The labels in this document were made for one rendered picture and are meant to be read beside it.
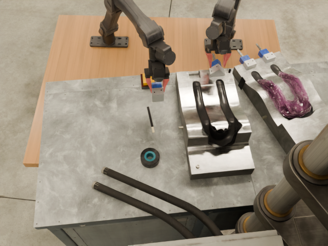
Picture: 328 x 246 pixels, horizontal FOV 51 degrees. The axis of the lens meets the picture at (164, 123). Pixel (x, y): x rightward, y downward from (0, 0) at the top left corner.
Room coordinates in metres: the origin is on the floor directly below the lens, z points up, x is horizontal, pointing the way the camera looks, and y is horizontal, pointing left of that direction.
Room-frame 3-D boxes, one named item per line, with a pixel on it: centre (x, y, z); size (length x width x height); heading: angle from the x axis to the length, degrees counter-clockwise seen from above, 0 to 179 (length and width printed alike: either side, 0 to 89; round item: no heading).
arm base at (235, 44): (1.29, -0.30, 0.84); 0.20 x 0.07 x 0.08; 91
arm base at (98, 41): (1.29, 0.30, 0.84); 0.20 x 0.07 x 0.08; 91
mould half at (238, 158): (0.80, -0.21, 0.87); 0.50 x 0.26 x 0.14; 8
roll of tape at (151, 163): (0.62, 0.05, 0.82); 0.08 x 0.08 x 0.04
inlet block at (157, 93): (0.91, 0.04, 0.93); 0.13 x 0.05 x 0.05; 8
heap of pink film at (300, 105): (0.93, -0.55, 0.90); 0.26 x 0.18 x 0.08; 25
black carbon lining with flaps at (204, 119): (0.81, -0.22, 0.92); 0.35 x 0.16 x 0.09; 8
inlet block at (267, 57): (1.19, -0.48, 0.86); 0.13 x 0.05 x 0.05; 25
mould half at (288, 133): (0.93, -0.55, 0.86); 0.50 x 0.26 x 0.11; 25
